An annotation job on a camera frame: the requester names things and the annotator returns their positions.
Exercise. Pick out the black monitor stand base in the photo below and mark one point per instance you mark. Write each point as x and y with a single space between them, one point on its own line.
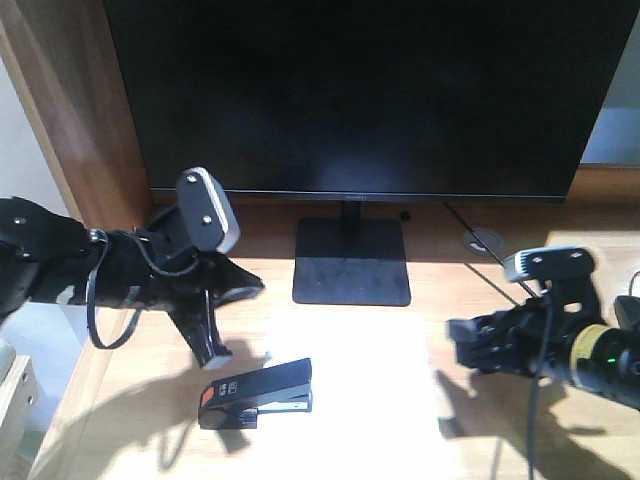
350 260

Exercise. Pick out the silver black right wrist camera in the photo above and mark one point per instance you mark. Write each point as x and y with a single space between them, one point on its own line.
548 263

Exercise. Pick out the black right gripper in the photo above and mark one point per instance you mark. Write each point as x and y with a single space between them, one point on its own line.
533 338

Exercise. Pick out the grey desk cable grommet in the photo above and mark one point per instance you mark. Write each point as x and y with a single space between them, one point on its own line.
481 241

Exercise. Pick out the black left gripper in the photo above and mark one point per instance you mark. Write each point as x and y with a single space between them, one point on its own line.
156 267

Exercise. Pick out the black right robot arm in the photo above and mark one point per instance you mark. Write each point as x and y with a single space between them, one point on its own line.
603 361

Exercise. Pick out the black stapler with orange tab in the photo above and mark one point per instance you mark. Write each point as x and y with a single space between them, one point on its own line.
235 402

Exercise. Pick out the white paper sheet stack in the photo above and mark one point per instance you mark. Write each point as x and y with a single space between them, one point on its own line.
374 413

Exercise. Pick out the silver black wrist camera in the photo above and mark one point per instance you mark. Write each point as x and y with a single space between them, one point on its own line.
208 216
548 263

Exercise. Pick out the wooden armchair with grey cushion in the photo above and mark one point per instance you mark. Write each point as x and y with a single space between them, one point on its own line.
19 392

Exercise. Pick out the black computer monitor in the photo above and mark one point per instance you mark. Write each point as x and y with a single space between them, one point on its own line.
369 99

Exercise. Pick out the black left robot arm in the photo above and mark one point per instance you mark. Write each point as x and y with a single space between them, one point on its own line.
46 258

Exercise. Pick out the black computer mouse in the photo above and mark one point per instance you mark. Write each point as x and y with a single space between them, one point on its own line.
627 311

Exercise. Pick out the wooden desk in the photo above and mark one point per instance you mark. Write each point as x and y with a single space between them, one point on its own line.
131 413

